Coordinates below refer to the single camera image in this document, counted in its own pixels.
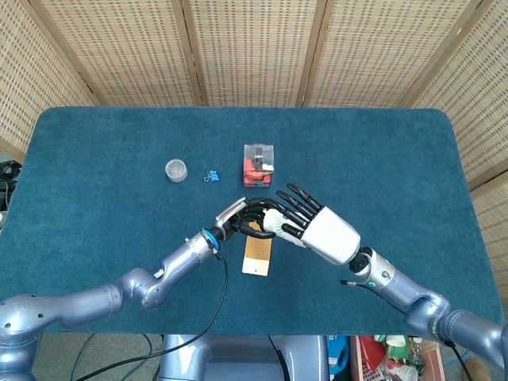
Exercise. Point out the blue plastic item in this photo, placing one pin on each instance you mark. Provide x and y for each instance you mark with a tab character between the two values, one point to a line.
337	355

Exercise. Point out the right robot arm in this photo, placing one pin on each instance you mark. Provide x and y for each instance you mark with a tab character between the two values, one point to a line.
401	279

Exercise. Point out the small white object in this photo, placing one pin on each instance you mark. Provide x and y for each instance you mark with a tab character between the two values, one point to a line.
274	221

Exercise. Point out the blue binder clip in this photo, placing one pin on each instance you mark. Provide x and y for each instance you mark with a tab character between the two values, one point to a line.
212	176

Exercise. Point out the clear box with red capsules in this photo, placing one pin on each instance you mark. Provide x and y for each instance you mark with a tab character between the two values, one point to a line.
258	168

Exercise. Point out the silver blue robot base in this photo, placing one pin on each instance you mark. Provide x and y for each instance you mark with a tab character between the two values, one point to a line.
238	357

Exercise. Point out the woven folding screen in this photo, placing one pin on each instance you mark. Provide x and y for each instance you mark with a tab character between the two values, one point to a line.
258	47

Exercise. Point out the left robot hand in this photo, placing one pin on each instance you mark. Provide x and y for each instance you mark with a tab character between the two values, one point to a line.
232	212

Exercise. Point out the pink plastic crate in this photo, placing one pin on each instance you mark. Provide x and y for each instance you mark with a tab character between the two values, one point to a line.
359	367

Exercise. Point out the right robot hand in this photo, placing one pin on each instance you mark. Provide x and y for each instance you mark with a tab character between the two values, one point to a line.
331	234

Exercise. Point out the clear round pin container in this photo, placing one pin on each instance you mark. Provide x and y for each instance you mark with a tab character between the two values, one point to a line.
176	170

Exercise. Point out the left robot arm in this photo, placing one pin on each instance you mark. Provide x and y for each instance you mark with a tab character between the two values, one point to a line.
178	258

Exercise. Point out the blue table cloth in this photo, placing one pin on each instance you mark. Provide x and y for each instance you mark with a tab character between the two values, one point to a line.
119	198

